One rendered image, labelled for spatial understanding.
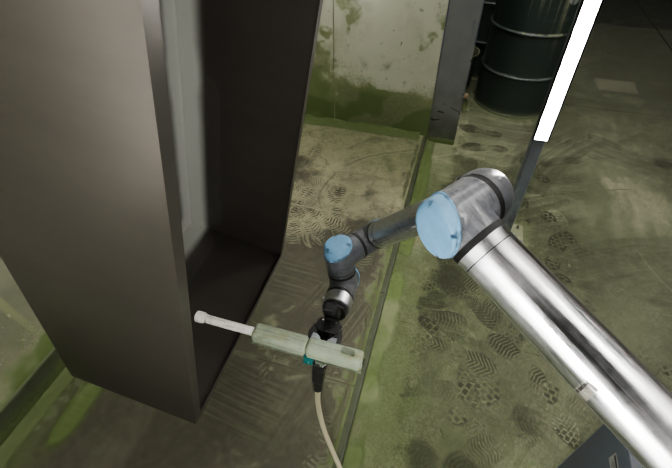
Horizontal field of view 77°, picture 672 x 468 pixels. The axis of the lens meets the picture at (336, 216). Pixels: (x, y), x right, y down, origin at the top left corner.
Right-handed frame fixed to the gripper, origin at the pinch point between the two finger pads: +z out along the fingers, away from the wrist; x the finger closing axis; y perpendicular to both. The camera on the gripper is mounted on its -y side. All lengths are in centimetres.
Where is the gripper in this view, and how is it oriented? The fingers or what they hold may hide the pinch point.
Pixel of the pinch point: (317, 359)
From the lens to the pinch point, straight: 120.5
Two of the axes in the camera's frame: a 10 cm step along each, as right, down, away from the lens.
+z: -2.5, 5.6, -7.9
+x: -9.6, -2.2, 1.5
